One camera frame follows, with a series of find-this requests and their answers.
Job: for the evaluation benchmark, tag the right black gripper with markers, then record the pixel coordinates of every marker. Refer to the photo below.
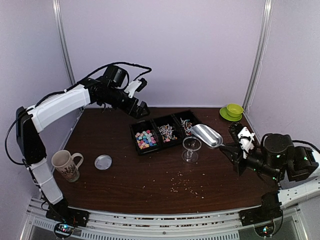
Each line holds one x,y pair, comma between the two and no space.
238,154

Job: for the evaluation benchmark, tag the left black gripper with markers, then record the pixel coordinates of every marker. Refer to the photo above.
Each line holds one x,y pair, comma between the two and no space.
136,114

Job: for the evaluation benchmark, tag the metal scoop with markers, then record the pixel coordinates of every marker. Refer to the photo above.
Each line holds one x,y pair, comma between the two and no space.
208,135

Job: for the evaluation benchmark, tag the black three-compartment candy tray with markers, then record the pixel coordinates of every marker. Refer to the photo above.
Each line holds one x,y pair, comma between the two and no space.
156,134

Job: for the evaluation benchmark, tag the clear plastic cup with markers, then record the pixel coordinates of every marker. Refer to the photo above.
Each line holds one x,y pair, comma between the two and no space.
191,145

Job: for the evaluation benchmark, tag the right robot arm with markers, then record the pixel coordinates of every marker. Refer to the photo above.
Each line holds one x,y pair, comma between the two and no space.
278,157

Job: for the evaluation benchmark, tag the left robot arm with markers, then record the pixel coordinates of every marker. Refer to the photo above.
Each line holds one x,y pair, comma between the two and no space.
102,87

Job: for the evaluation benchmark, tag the green saucer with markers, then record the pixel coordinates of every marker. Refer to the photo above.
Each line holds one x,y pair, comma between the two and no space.
223,113

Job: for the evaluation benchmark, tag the green bowl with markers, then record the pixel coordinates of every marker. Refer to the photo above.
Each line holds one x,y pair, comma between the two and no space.
234,110

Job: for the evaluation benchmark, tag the clear plastic lid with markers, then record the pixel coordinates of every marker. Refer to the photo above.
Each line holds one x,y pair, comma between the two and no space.
103,162

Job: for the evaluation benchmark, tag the cream floral mug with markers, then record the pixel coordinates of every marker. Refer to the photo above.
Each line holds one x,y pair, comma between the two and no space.
67,164

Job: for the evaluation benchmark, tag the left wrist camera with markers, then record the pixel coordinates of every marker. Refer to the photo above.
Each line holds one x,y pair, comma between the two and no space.
135,86

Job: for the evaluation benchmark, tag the front aluminium rail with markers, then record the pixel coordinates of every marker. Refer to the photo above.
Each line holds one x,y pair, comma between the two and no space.
219,225

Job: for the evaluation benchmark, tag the right aluminium frame post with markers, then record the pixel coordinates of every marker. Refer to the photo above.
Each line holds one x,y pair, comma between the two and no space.
261,47

